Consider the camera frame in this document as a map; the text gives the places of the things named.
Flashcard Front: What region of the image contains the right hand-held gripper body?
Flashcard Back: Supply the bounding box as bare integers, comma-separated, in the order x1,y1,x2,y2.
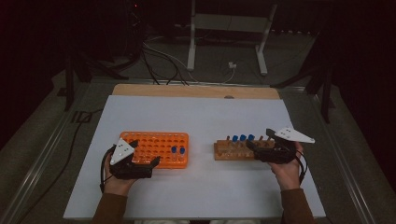
254,126,316,165

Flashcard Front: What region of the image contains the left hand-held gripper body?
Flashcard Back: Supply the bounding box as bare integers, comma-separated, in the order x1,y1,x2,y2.
108,137,154,181

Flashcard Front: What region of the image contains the orange plastic tube rack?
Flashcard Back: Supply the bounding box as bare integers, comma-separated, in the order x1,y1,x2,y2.
119,131,191,170

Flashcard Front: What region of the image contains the wooden tube rack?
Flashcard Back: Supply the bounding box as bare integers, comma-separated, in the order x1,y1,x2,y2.
213,134,276,161

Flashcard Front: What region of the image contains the person's left hand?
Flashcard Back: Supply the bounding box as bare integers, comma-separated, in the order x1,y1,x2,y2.
103,152,140,198

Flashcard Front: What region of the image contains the person's right hand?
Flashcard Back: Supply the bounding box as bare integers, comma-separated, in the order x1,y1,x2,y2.
268,141,305,191

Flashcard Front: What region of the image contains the white table sheet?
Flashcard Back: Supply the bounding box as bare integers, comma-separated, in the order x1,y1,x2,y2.
63,94,327,220

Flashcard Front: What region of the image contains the black tripod stand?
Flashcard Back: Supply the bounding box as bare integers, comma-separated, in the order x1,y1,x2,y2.
270,60,337,125
62,50,131,113

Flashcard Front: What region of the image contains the black equipment rack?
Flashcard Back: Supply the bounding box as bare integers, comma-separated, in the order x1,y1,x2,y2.
123,0,148,62

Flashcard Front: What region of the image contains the grey metal stand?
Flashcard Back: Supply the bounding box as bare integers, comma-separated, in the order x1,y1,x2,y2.
186,0,278,77

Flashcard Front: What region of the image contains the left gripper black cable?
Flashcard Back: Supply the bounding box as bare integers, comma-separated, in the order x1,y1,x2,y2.
98,145,116,194

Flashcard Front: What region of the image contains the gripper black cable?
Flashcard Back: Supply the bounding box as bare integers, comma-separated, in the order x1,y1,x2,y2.
98,145,116,194
294,149,309,187

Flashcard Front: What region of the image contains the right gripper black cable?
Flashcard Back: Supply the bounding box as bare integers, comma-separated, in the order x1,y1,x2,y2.
294,149,309,187

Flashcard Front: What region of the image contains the long black floor cable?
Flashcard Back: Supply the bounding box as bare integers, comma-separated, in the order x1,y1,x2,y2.
17,107,106,224

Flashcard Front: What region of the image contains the aluminium frame rail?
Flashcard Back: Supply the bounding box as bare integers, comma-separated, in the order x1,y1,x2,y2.
0,82,94,224
306,91,378,224

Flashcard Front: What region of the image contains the white floor cable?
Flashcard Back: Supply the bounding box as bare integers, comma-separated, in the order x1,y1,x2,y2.
143,36,236,84

